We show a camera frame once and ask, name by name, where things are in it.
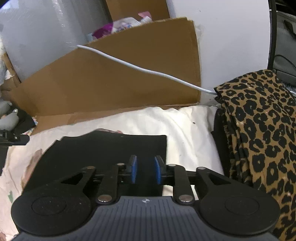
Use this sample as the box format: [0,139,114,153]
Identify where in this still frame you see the grey bag with handle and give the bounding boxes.
[273,11,296,86]

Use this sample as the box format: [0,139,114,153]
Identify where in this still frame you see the tall cardboard box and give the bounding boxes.
[106,0,170,21]

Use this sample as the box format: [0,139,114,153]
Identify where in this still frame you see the brown cardboard sheet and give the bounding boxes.
[3,18,201,133]

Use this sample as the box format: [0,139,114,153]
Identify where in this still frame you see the white power cable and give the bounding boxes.
[76,44,218,95]

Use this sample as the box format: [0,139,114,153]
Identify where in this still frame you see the leopard print cushion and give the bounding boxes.
[215,69,295,240]

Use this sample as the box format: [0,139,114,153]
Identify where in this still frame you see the grey neck pillow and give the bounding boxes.
[0,100,19,131]

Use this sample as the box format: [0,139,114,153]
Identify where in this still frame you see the black shorts with bear print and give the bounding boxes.
[23,131,167,196]

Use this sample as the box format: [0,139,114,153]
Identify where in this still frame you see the purple snack bag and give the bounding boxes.
[87,11,152,42]

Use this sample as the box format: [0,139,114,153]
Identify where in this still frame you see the black garment pile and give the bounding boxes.
[11,108,36,135]

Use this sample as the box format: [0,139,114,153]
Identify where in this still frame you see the cream bear print blanket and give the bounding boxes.
[1,105,223,240]

